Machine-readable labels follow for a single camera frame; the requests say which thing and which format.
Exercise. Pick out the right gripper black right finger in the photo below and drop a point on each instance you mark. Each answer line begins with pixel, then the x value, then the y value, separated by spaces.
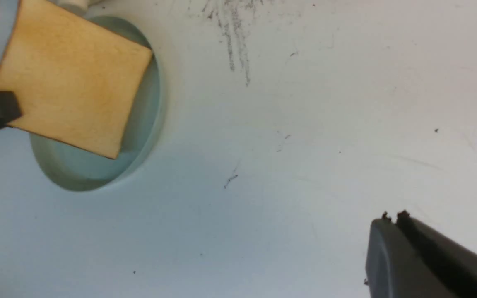
pixel 406 258

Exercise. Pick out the toasted bread slice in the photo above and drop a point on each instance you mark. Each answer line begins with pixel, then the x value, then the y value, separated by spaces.
pixel 75 81

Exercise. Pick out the light blue round plate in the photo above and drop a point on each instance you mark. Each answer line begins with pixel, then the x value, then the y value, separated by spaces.
pixel 77 170

